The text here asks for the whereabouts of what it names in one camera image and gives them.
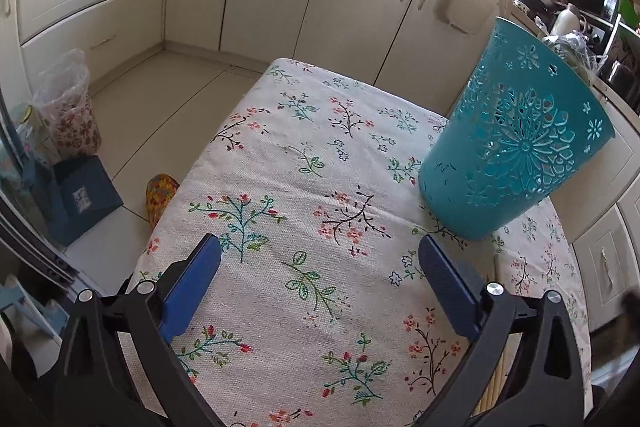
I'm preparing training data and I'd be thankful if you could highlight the yellow patterned slipper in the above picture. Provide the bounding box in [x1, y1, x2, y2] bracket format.
[145, 173, 180, 229]

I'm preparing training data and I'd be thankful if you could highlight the green vegetables plastic bag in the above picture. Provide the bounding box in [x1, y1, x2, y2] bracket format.
[542, 30, 600, 84]

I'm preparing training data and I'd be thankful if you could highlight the blue box on floor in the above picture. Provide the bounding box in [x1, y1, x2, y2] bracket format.
[48, 155, 122, 247]

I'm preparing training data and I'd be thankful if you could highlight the floral white tablecloth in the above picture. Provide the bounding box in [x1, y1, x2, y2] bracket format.
[132, 60, 591, 426]

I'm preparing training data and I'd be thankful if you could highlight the floral trash bin with bag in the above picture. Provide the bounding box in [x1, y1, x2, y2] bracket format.
[32, 49, 102, 159]

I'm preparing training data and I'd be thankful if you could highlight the teal perforated plastic basket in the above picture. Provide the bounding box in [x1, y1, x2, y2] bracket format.
[419, 17, 615, 241]

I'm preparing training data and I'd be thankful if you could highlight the bamboo chopstick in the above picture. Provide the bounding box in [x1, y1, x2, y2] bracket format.
[473, 250, 522, 417]

